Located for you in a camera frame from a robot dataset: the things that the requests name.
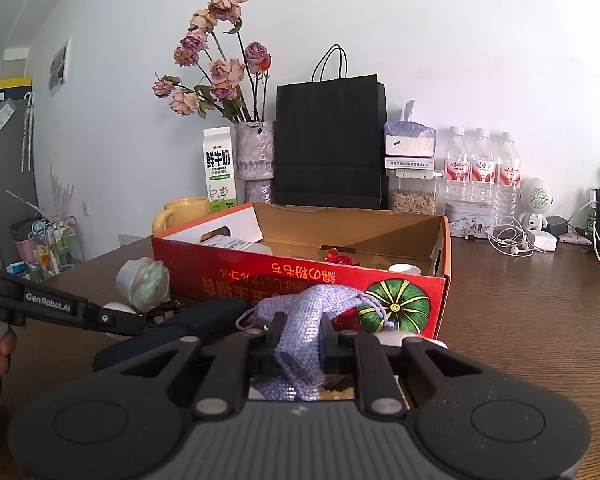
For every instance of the black paper bag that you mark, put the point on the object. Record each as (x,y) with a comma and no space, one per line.
(330,145)

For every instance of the metal storage rack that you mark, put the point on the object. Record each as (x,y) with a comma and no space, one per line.
(50,250)

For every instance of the clear container of seeds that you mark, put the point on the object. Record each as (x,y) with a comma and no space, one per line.
(414,195)

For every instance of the black zip pouch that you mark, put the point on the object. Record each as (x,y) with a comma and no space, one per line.
(190,317)

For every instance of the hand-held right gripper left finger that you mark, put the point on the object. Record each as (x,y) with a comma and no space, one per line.
(275,332)

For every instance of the yellow mug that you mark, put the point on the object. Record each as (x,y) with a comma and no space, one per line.
(187,212)

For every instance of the purple burlap pouch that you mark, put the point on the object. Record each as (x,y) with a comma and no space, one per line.
(305,320)

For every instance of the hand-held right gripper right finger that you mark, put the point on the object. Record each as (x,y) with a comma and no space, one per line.
(330,350)

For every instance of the grey refrigerator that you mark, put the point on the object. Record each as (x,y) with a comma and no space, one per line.
(5,185)

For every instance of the flat white box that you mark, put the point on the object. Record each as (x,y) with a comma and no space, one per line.
(409,163)

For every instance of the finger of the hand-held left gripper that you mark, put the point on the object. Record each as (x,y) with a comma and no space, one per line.
(115,321)

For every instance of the mottled purple vase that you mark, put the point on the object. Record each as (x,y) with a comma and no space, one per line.
(254,160)

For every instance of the black power adapter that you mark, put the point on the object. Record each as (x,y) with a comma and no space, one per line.
(556,225)

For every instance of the white charger block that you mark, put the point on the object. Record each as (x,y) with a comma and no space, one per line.
(544,240)

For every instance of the white milk carton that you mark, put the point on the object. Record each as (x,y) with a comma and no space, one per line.
(221,170)

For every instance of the crumpled white plastic bag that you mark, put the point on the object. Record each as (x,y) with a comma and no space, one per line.
(142,282)

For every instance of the hanging umbrella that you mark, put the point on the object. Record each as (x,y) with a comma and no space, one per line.
(28,130)

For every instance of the yellow box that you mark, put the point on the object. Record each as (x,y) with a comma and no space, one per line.
(15,84)

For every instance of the red cardboard box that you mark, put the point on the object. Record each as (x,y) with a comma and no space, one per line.
(290,272)

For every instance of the white round jar lid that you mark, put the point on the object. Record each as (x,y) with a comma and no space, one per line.
(405,268)

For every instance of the pink dried grass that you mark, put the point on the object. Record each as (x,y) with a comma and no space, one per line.
(62,192)

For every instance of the wall picture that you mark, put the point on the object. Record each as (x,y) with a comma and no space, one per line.
(60,66)

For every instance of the water bottle red label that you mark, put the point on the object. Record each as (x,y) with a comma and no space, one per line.
(457,170)
(482,170)
(509,175)

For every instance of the purple tissue pack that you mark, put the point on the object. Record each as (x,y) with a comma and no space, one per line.
(410,140)

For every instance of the white round robot speaker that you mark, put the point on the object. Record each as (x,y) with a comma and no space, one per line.
(537,197)

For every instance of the dried pink roses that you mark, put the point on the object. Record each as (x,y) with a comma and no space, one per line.
(222,70)

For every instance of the white printed tin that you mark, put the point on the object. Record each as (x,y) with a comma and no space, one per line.
(470,220)

